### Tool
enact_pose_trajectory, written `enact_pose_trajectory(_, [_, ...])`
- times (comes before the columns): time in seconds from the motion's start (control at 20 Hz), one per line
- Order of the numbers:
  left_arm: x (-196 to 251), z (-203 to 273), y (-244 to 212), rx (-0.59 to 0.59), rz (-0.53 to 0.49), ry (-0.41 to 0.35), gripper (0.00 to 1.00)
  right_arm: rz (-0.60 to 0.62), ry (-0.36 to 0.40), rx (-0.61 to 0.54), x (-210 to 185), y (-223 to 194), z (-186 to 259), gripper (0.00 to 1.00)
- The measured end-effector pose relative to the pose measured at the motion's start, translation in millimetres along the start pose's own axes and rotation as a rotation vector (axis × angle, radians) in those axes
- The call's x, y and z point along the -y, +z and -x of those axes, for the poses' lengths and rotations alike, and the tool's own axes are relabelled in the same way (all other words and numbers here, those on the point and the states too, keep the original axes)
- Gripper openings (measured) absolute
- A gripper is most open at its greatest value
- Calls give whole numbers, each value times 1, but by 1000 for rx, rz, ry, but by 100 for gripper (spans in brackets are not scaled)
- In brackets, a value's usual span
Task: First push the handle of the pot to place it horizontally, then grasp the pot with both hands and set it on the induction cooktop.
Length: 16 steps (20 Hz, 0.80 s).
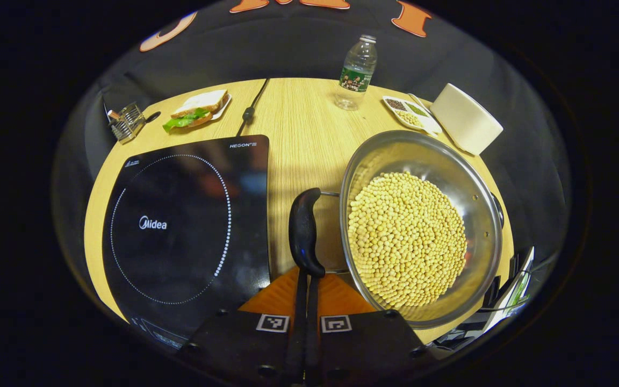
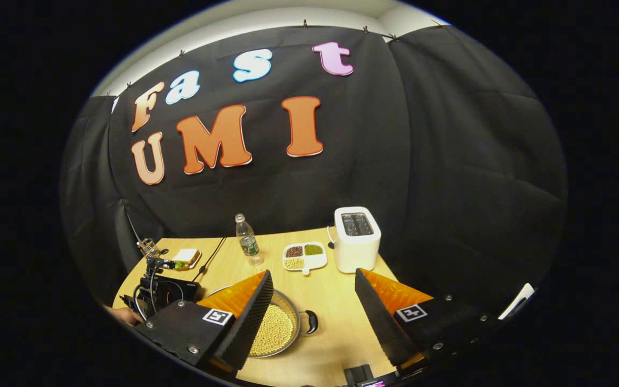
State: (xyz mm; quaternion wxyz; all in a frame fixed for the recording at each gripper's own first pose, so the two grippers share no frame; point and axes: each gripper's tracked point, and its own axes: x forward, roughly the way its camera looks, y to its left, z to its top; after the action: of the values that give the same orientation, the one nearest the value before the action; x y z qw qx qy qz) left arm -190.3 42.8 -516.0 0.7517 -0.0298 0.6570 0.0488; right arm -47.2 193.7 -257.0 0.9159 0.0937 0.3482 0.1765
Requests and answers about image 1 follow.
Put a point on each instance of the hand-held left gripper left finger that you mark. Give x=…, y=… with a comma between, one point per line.
x=297, y=333

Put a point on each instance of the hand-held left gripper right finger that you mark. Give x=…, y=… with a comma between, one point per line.
x=312, y=333

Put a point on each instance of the pile of yellow soybeans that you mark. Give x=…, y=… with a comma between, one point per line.
x=406, y=236

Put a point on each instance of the black induction cooktop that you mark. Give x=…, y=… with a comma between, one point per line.
x=180, y=231

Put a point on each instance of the white toaster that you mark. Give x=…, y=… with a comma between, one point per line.
x=465, y=121

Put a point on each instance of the white divided dish with beans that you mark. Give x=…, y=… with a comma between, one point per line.
x=409, y=114

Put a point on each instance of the white spoon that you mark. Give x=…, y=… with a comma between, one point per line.
x=419, y=101

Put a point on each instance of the small white plate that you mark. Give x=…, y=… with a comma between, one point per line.
x=222, y=109

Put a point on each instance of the sandwich with lettuce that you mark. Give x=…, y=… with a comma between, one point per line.
x=196, y=110

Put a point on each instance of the clear plastic water bottle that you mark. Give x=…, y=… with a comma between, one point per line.
x=357, y=70

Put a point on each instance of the black backdrop cloth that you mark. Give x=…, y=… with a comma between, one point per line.
x=299, y=48

